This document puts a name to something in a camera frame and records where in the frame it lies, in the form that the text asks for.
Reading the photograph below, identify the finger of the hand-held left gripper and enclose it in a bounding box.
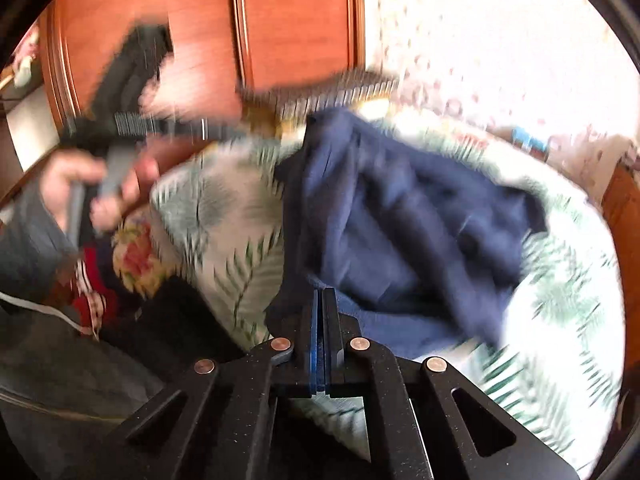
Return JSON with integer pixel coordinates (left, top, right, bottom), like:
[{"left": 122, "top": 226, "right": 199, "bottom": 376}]
[{"left": 147, "top": 115, "right": 251, "bottom": 141}]

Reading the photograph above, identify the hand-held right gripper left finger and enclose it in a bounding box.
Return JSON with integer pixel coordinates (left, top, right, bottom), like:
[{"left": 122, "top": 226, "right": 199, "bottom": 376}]
[{"left": 85, "top": 290, "right": 321, "bottom": 480}]

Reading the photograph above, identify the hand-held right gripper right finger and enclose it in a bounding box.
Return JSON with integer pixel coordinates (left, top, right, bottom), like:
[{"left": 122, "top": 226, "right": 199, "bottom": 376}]
[{"left": 322, "top": 287, "right": 581, "bottom": 480}]

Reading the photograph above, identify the navy printed t-shirt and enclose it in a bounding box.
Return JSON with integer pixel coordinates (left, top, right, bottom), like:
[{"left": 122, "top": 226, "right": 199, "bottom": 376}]
[{"left": 265, "top": 107, "right": 551, "bottom": 356}]

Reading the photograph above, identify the person's left forearm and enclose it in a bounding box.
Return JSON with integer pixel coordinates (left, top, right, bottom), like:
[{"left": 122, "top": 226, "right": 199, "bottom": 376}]
[{"left": 0, "top": 180, "right": 81, "bottom": 306}]

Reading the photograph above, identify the person's left hand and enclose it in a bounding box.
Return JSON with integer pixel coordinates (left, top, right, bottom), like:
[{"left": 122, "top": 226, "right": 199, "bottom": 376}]
[{"left": 42, "top": 147, "right": 161, "bottom": 233}]

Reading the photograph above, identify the wooden slatted wardrobe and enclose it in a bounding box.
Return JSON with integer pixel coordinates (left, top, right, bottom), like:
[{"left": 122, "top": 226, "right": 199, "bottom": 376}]
[{"left": 0, "top": 0, "right": 366, "bottom": 201}]

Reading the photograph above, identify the red striped garment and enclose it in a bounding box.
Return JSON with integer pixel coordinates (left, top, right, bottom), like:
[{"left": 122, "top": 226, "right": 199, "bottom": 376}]
[{"left": 70, "top": 247, "right": 121, "bottom": 341}]

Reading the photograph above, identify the palm leaf blanket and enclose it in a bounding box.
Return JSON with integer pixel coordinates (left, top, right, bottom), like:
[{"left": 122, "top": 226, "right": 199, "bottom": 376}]
[{"left": 150, "top": 105, "right": 626, "bottom": 480}]

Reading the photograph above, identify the person's grey sweatshirt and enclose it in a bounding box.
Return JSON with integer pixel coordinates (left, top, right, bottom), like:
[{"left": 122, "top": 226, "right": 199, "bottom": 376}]
[{"left": 0, "top": 290, "right": 166, "bottom": 421}]

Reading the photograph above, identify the cardboard box with blue contents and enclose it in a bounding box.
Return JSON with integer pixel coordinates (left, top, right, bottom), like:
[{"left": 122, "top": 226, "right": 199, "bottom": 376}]
[{"left": 510, "top": 127, "right": 548, "bottom": 161}]

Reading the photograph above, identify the circle-patterned sheer curtain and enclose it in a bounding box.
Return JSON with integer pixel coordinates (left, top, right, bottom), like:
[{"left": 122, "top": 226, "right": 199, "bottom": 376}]
[{"left": 362, "top": 0, "right": 640, "bottom": 176}]

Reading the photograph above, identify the wooden sideboard cabinet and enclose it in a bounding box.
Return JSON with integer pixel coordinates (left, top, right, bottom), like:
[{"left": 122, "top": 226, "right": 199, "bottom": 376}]
[{"left": 600, "top": 165, "right": 640, "bottom": 271}]

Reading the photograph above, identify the dark ring-patterned pillow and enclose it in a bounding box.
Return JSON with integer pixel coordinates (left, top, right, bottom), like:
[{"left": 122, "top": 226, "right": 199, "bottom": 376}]
[{"left": 235, "top": 71, "right": 401, "bottom": 116}]

